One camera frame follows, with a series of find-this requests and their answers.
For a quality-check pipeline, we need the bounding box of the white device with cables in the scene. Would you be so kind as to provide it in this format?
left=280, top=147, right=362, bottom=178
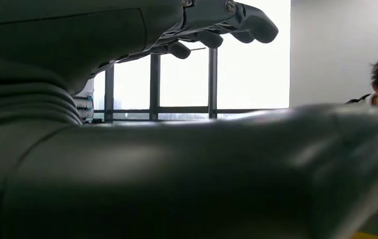
left=73, top=78, right=95, bottom=125

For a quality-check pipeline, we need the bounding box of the dark window frame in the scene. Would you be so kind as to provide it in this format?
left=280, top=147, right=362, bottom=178
left=93, top=47, right=276, bottom=123

